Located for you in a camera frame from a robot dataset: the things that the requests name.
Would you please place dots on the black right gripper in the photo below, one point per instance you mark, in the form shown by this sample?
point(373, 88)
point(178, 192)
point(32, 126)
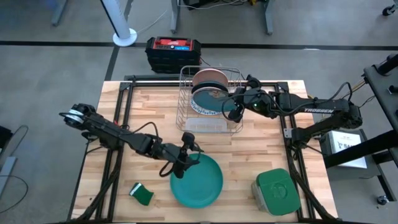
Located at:
point(258, 101)

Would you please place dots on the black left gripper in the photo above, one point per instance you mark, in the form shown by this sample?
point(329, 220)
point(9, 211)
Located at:
point(169, 152)

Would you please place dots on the large teal green plate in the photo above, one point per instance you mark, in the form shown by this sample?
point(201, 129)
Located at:
point(199, 183)

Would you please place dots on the floral patterned white plate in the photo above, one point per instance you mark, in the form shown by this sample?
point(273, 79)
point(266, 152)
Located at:
point(211, 101)

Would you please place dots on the dark blue-green plate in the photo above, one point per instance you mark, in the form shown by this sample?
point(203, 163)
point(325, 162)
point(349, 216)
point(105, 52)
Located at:
point(208, 85)

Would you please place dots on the pink plate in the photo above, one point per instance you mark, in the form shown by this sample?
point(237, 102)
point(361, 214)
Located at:
point(210, 76)

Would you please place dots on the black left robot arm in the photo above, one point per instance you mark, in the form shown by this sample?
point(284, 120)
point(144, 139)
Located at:
point(109, 130)

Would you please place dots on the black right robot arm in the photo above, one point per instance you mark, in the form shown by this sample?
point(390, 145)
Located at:
point(311, 109)

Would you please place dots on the translucent plastic cutlery holder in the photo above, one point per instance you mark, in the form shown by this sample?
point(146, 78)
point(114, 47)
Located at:
point(205, 125)

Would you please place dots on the green white sponge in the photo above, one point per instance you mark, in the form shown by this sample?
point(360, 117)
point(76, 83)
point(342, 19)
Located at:
point(143, 196)

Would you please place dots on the red black power station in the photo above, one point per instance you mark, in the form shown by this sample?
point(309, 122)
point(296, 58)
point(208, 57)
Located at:
point(172, 53)

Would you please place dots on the grey desk leg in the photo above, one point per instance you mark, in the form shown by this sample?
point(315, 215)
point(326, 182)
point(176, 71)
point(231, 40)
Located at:
point(59, 12)
point(175, 15)
point(269, 18)

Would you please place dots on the green lid plastic container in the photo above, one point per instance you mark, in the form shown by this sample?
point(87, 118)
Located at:
point(276, 191)

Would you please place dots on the white printed box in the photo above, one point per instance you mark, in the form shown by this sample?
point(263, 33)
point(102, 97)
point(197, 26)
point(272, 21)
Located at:
point(345, 146)

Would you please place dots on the white tower fan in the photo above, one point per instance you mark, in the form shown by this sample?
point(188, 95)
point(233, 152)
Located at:
point(124, 37)

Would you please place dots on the black side stand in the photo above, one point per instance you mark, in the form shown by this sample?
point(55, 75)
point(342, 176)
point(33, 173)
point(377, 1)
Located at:
point(382, 93)

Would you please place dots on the black caster wheel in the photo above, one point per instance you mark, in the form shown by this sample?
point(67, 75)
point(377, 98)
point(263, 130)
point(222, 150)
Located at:
point(388, 11)

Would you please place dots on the black aluminium table frame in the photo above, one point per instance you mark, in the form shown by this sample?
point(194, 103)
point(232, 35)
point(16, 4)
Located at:
point(117, 186)

